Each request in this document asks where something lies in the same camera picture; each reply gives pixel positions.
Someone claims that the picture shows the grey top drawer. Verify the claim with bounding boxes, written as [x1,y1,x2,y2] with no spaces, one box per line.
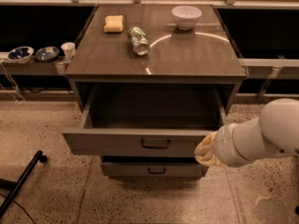
[63,87,225,158]

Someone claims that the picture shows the grey drawer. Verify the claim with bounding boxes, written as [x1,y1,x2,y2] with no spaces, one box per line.
[63,87,225,158]
[101,162,208,178]

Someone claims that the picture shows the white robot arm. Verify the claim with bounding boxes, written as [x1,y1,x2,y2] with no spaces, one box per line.
[194,98,299,167]

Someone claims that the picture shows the grey drawer cabinet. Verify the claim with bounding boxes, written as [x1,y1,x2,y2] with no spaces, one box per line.
[66,4,246,164]

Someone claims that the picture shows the grey bottom drawer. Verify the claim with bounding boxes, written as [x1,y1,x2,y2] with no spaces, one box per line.
[101,162,208,178]

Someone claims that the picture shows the white ceramic bowl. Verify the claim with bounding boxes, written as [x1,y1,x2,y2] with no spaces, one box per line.
[172,6,202,30]

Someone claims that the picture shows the yellow sponge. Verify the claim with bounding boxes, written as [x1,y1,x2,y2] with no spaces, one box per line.
[104,15,123,33]

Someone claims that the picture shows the grey side shelf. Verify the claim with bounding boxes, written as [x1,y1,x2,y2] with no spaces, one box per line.
[0,52,69,76]

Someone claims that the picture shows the white paper cup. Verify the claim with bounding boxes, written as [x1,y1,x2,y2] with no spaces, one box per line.
[61,42,76,61]

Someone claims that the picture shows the dark blue shallow bowl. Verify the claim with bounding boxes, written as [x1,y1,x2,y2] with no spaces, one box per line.
[35,47,60,63]

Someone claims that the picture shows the black chair leg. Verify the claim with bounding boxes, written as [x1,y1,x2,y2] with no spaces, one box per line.
[0,150,48,217]

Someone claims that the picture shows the blue patterned bowl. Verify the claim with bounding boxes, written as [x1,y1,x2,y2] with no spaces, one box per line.
[7,46,34,63]

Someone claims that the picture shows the black top drawer handle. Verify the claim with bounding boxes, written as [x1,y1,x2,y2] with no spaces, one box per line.
[140,139,171,149]

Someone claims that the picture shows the grey right rail shelf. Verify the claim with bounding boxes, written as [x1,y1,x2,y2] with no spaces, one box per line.
[239,59,299,79]

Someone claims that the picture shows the white cable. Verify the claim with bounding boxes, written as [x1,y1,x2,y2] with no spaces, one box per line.
[0,59,26,102]

